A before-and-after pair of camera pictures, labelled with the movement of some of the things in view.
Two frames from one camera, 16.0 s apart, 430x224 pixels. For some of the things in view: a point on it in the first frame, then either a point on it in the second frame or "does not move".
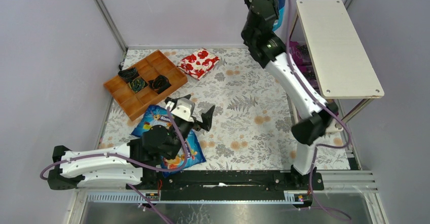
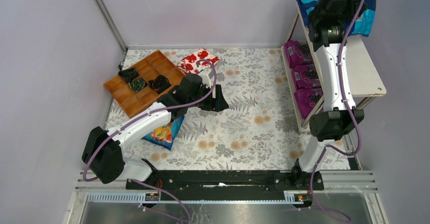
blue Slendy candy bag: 195,155 -> 363,25
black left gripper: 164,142 -> 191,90
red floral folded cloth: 198,63 does not move
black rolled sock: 129,75 does not move
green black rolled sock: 136,84 does not move
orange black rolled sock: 160,83 does not move
